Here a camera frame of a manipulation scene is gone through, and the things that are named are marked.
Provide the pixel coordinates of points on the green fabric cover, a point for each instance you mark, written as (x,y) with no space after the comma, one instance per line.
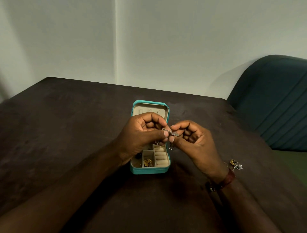
(295,168)

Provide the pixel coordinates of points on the red thread wristband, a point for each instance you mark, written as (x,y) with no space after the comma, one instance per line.
(227,180)

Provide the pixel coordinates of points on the person's left hand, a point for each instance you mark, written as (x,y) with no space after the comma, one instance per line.
(141,136)

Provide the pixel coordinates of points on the gold flower earring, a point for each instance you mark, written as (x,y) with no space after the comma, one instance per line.
(148,162)

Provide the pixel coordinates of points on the silver pearl cluster earring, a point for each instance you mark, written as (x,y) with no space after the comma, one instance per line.
(239,166)

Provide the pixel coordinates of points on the person's right forearm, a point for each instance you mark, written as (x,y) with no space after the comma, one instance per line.
(244,211)

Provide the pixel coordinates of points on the person's right hand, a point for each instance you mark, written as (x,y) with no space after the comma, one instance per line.
(203,153)

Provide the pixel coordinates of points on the teal jewelry box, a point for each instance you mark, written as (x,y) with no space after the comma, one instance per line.
(148,170)

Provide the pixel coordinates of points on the person's left forearm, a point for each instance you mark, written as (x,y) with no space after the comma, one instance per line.
(60,199)

